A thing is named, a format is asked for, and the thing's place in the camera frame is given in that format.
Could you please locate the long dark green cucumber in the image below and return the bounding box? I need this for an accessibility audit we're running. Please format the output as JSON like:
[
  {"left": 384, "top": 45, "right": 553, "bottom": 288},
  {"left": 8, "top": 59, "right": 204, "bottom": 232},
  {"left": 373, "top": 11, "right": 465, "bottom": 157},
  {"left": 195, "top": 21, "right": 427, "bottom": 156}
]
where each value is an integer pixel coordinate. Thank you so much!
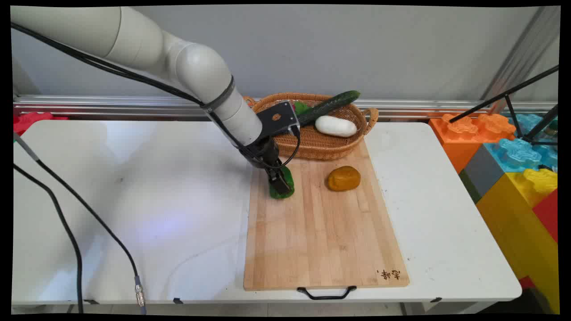
[{"left": 296, "top": 90, "right": 361, "bottom": 128}]

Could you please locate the grey foam block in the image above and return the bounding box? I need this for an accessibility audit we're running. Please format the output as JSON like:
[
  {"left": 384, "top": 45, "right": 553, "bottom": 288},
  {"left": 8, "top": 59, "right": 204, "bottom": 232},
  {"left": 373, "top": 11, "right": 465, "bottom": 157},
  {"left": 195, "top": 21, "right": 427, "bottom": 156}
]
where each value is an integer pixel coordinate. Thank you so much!
[{"left": 459, "top": 143, "right": 505, "bottom": 204}]

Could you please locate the black tripod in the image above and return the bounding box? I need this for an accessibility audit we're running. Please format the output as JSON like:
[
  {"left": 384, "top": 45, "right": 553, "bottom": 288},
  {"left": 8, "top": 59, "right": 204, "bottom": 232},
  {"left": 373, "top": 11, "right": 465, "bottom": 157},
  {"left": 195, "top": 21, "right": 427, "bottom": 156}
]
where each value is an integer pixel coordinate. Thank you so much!
[{"left": 448, "top": 66, "right": 559, "bottom": 146}]

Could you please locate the red foam piece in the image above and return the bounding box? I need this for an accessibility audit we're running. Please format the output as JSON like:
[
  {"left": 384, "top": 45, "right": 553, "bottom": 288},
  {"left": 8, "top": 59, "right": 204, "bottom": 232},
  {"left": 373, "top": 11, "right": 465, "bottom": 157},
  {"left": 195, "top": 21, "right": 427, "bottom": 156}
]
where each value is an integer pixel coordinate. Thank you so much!
[{"left": 13, "top": 112, "right": 69, "bottom": 137}]

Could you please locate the bamboo cutting board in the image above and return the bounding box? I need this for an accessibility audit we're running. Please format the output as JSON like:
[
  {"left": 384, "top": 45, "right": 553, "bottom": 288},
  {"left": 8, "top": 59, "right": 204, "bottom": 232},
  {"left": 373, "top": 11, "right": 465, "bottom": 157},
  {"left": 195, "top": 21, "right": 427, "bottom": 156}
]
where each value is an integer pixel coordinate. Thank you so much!
[{"left": 243, "top": 138, "right": 410, "bottom": 292}]

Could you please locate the black cable along robot arm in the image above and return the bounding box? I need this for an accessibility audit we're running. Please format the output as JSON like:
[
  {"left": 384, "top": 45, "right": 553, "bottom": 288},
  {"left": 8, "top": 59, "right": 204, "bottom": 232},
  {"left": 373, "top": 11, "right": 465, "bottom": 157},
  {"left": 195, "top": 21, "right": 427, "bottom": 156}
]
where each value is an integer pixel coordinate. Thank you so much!
[{"left": 11, "top": 22, "right": 301, "bottom": 171}]

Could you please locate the orange foam block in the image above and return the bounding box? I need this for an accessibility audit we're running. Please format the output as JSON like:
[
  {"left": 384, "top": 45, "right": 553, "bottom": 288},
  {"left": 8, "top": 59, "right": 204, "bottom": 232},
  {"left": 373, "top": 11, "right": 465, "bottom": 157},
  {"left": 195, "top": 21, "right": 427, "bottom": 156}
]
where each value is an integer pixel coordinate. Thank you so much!
[{"left": 429, "top": 112, "right": 517, "bottom": 175}]

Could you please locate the plain black cable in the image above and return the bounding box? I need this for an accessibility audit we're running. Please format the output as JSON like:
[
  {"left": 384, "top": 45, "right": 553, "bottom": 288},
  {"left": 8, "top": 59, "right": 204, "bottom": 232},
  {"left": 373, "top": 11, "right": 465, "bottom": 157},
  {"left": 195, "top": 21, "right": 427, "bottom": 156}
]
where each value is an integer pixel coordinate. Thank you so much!
[{"left": 13, "top": 164, "right": 85, "bottom": 314}]

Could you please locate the black wrist camera mount plate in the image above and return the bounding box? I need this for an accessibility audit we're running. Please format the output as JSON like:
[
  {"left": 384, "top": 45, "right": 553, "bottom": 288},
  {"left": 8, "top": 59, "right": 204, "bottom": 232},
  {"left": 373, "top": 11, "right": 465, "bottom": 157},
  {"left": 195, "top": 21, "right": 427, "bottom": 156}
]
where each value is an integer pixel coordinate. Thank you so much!
[{"left": 256, "top": 101, "right": 300, "bottom": 140}]

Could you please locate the aluminium rail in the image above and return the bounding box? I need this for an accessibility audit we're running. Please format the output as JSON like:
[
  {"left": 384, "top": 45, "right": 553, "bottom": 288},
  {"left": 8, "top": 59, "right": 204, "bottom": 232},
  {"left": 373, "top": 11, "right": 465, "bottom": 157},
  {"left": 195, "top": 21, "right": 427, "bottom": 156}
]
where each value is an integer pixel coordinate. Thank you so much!
[{"left": 13, "top": 94, "right": 559, "bottom": 122}]

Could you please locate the black cutting board handle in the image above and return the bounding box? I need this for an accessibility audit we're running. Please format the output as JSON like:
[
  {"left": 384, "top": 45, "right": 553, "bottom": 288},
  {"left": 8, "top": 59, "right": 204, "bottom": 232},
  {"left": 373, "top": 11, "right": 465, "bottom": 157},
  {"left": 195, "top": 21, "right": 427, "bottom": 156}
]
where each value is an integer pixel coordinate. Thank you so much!
[{"left": 297, "top": 286, "right": 357, "bottom": 300}]

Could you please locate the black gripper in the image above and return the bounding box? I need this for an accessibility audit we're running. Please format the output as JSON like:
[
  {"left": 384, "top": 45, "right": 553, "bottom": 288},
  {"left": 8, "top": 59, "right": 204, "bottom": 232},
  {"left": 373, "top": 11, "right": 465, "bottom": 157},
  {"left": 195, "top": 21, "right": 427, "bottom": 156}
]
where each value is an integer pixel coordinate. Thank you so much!
[{"left": 240, "top": 135, "right": 293, "bottom": 196}]

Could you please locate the green bell pepper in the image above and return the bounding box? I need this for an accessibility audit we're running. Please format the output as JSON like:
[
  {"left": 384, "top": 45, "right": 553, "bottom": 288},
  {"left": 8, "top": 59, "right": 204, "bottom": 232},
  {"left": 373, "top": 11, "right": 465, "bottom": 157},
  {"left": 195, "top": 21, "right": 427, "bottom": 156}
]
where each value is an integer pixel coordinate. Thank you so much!
[{"left": 269, "top": 166, "right": 295, "bottom": 200}]

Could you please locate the blue foam block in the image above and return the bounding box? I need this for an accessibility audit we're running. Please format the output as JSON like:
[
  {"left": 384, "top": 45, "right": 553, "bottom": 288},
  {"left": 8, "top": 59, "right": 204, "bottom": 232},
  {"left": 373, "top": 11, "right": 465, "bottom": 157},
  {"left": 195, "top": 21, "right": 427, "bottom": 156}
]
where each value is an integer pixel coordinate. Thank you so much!
[{"left": 484, "top": 113, "right": 559, "bottom": 173}]

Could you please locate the black cable with metal connector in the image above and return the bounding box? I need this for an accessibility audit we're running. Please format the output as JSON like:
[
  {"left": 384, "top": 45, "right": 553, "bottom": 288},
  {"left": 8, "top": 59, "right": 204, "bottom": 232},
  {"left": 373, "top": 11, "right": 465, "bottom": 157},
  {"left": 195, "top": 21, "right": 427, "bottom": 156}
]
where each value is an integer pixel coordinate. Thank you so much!
[{"left": 13, "top": 132, "right": 147, "bottom": 315}]

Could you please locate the red foam block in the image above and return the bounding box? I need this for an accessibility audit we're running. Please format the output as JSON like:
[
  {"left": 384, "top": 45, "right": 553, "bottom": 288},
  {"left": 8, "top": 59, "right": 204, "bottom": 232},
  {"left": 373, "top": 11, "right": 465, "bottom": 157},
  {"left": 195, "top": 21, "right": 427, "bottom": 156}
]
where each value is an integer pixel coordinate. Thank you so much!
[{"left": 532, "top": 189, "right": 559, "bottom": 244}]

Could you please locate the woven wicker basket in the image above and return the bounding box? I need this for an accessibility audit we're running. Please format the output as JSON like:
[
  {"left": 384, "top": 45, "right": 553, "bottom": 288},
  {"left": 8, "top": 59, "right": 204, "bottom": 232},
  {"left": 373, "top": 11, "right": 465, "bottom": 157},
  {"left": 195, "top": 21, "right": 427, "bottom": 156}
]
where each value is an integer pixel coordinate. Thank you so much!
[{"left": 243, "top": 92, "right": 379, "bottom": 161}]

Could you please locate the white radish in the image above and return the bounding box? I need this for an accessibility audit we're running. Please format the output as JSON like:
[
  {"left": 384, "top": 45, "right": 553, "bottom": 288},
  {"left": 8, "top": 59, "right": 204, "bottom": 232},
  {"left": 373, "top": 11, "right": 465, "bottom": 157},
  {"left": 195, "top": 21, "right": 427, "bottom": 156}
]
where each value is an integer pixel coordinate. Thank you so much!
[{"left": 315, "top": 115, "right": 358, "bottom": 138}]

